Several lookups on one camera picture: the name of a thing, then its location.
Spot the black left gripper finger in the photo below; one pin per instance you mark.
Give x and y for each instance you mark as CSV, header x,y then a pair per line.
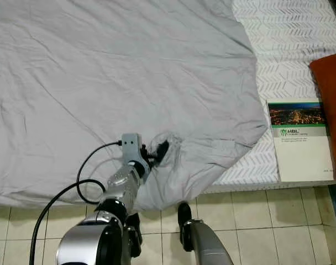
x,y
162,150

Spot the silver black robot left leg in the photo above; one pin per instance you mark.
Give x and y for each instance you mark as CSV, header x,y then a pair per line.
x,y
135,232

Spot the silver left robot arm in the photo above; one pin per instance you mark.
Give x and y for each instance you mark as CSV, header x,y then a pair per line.
x,y
121,185

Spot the light grey duvet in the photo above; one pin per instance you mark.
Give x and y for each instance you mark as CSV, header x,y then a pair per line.
x,y
101,72

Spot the white chevron pattern mattress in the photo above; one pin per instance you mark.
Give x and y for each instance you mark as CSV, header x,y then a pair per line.
x,y
289,44

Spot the white book with city photo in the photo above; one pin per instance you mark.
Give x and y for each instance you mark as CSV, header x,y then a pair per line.
x,y
303,154

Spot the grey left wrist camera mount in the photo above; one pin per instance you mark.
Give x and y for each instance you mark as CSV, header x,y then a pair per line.
x,y
131,146

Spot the beige bed base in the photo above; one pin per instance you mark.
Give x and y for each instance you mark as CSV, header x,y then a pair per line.
x,y
256,187

